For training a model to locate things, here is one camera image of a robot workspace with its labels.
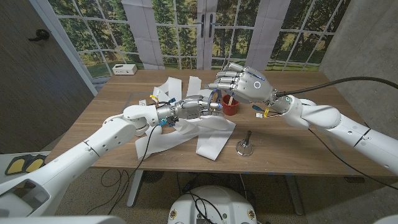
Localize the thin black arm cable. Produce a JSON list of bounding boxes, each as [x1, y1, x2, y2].
[[85, 124, 159, 216], [307, 128, 398, 191]]

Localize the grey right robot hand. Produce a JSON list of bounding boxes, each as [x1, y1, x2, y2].
[[207, 62, 294, 114]]

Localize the grey yellow scissors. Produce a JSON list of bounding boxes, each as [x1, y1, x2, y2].
[[207, 89, 223, 110]]

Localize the white table leg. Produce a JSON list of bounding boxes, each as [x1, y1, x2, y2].
[[126, 170, 144, 208], [284, 174, 305, 216]]

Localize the black wall handle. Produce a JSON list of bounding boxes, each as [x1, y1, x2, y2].
[[27, 29, 50, 42]]

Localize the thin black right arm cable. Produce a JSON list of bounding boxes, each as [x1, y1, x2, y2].
[[307, 128, 398, 191]]

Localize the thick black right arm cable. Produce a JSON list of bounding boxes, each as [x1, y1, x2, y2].
[[275, 76, 398, 98]]

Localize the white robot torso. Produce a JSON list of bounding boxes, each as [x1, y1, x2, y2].
[[167, 185, 258, 224]]

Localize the silver bell black handle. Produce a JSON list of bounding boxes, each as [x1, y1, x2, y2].
[[235, 130, 254, 157]]

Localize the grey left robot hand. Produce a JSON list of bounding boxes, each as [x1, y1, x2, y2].
[[157, 95, 224, 127]]

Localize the black torso cable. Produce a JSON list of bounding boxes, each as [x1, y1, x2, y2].
[[183, 192, 224, 222]]

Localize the white receipt paper strip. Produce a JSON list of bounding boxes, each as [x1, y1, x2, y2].
[[135, 76, 237, 162]]

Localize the white power strip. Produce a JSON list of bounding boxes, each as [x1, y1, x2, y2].
[[111, 63, 138, 76]]

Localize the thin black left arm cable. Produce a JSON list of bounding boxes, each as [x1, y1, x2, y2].
[[85, 124, 159, 216]]

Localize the red cup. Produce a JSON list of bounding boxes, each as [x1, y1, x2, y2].
[[221, 94, 241, 116]]

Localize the printed forest window backdrop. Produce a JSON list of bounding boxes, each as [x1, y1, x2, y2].
[[46, 0, 352, 79]]

